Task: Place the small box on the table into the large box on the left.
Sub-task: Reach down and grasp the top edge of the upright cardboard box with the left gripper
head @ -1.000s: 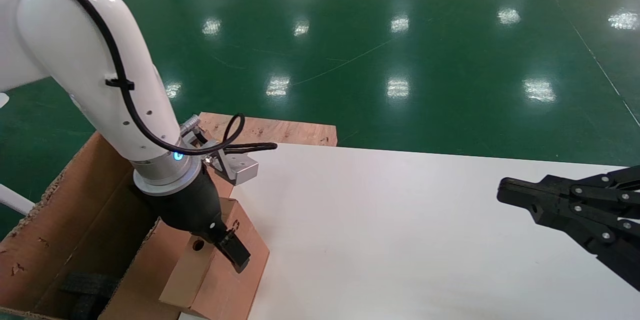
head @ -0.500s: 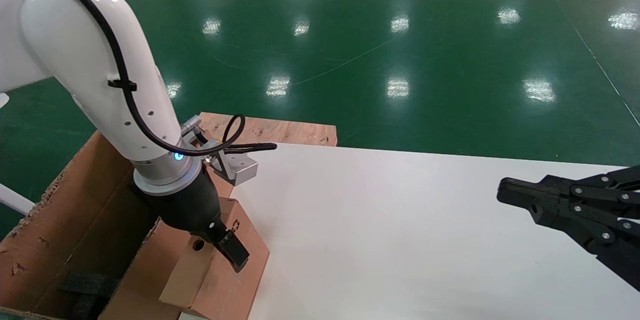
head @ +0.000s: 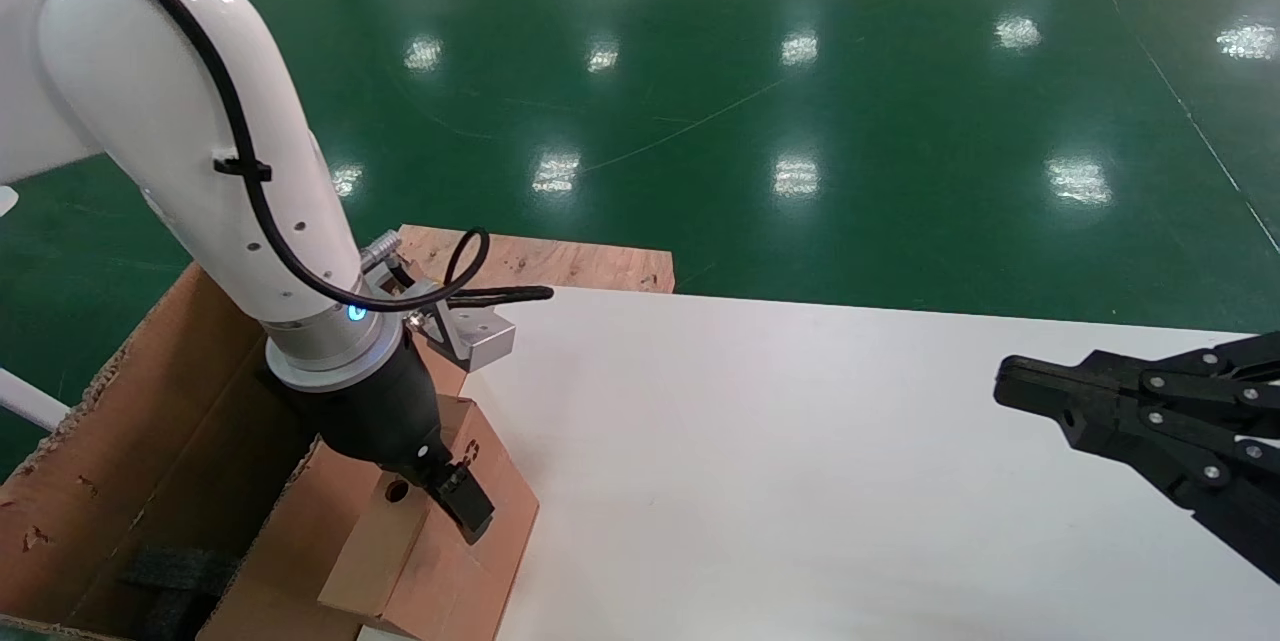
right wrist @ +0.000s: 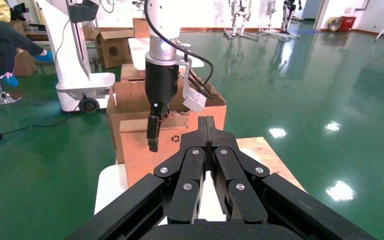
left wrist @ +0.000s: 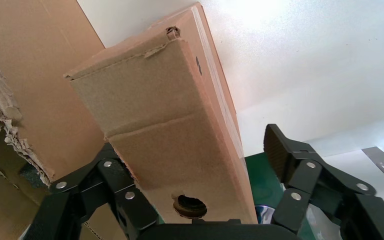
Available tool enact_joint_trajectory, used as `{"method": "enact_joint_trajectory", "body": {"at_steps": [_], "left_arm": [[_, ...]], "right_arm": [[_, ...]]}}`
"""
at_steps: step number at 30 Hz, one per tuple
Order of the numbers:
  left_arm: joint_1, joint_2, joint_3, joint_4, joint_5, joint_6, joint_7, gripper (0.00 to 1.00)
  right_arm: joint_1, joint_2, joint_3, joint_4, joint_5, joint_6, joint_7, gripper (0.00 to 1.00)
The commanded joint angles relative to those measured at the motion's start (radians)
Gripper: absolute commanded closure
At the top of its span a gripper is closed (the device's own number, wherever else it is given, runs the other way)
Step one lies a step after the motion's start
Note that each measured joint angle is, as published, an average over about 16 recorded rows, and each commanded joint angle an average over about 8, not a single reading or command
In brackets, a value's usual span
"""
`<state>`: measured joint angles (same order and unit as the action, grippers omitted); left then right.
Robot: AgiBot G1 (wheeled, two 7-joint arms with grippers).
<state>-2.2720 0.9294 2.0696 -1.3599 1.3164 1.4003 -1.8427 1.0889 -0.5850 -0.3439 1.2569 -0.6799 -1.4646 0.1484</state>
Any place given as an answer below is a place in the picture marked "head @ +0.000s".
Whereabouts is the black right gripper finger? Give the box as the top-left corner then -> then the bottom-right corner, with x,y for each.
994,385 -> 1280,584
997,330 -> 1280,440

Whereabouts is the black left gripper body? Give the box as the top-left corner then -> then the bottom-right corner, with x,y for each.
264,345 -> 451,488

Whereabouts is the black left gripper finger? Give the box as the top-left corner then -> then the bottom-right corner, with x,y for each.
403,459 -> 443,504
430,464 -> 497,545

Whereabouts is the small cardboard box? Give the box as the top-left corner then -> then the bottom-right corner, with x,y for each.
317,395 -> 542,641

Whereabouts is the large open cardboard box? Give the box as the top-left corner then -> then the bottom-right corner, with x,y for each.
0,261 -> 473,641

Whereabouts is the wooden pallet board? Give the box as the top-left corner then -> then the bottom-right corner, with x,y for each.
394,223 -> 677,398

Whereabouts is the black foam pad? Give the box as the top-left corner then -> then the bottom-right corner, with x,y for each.
120,545 -> 243,641

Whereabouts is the white tube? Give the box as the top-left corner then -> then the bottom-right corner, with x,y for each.
0,367 -> 74,433

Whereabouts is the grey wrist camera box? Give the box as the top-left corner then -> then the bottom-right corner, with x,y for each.
430,305 -> 519,375

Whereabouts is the silver camera mounting bracket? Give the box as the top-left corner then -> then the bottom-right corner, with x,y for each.
355,231 -> 471,368

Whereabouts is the black sheathed cable loop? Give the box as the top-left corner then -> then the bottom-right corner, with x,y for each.
440,285 -> 557,311

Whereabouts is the thin black camera cable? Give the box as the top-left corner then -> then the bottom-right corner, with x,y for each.
64,0 -> 494,314

